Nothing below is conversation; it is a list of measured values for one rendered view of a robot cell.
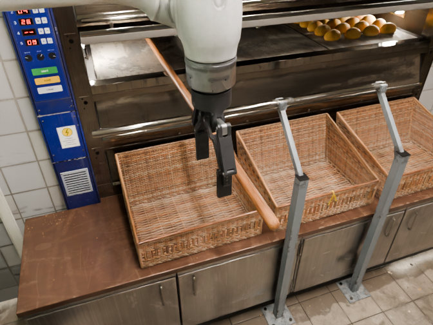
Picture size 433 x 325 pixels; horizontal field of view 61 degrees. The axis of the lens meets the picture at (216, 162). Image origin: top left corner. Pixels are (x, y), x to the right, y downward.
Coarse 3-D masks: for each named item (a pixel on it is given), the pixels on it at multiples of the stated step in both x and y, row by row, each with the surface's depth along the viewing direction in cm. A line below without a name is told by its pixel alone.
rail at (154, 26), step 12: (408, 0) 164; (420, 0) 166; (432, 0) 168; (276, 12) 146; (288, 12) 148; (300, 12) 149; (312, 12) 151; (324, 12) 153; (156, 24) 133; (84, 36) 127
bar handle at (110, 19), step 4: (112, 16) 131; (116, 16) 131; (120, 16) 132; (124, 16) 132; (128, 16) 132; (132, 16) 133; (136, 16) 133; (140, 16) 134; (144, 16) 134; (84, 20) 128; (88, 20) 129; (92, 20) 129; (96, 20) 129; (100, 20) 130; (104, 20) 130; (108, 20) 131; (112, 20) 131; (116, 20) 132; (112, 24) 132
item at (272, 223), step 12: (156, 48) 180; (168, 72) 158; (180, 84) 146; (192, 108) 132; (240, 168) 102; (240, 180) 99; (252, 192) 94; (264, 204) 90; (264, 216) 88; (276, 228) 86
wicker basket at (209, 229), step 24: (168, 144) 176; (192, 144) 181; (120, 168) 172; (168, 168) 180; (192, 168) 185; (216, 168) 190; (144, 192) 181; (168, 192) 185; (192, 192) 188; (240, 192) 178; (144, 216) 174; (168, 216) 174; (192, 216) 173; (216, 216) 174; (240, 216) 154; (144, 240) 162; (168, 240) 146; (192, 240) 152; (216, 240) 157; (144, 264) 150
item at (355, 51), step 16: (336, 48) 189; (352, 48) 189; (368, 48) 189; (384, 48) 192; (400, 48) 196; (416, 48) 200; (240, 64) 171; (256, 64) 172; (272, 64) 175; (288, 64) 178; (96, 80) 157; (112, 80) 157; (128, 80) 157; (144, 80) 158; (160, 80) 161
